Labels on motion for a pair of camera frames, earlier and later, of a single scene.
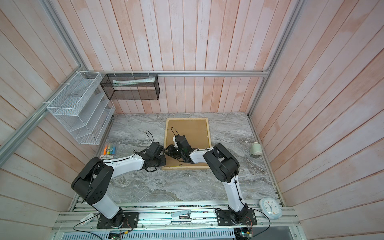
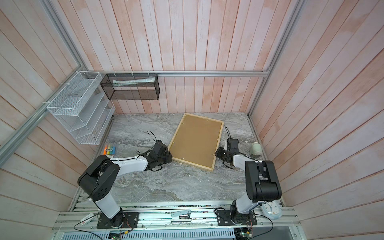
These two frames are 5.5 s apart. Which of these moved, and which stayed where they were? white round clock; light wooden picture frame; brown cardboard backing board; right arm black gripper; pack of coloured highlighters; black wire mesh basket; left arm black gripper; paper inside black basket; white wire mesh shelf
Moved: right arm black gripper; light wooden picture frame; brown cardboard backing board
Stayed: paper inside black basket; pack of coloured highlighters; left arm black gripper; white wire mesh shelf; black wire mesh basket; white round clock
